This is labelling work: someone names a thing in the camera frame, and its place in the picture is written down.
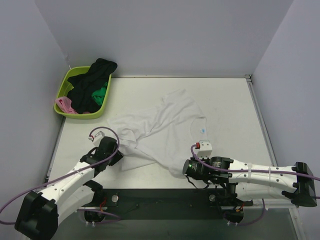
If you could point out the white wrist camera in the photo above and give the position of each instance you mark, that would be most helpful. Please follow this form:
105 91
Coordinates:
96 139
204 148

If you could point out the white t shirt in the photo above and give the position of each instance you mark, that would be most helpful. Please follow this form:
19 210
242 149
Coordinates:
161 134

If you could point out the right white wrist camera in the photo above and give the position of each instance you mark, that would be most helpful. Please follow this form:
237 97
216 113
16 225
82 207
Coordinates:
204 148

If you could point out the green t shirt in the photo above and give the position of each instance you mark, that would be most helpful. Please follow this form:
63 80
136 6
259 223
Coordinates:
99 95

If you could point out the lime green plastic basket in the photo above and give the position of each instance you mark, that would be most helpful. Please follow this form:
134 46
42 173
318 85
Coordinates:
65 87

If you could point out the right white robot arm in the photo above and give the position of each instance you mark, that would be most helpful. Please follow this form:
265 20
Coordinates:
246 181

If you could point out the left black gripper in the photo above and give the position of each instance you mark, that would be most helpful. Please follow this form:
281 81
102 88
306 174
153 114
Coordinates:
116 157

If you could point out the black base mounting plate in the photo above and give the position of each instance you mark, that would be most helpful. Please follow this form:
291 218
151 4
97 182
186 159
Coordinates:
163 204

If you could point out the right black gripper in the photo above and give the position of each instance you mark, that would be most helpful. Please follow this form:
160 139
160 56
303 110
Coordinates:
188 167

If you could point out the black t shirt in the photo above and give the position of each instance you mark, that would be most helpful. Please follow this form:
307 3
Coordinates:
86 83

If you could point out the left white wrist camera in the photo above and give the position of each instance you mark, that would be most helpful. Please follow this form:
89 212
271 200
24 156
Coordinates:
96 139

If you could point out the pink t shirt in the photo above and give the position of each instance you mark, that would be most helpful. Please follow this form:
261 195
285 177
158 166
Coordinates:
64 105

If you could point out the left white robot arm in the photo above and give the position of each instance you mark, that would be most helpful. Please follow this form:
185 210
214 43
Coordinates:
42 212

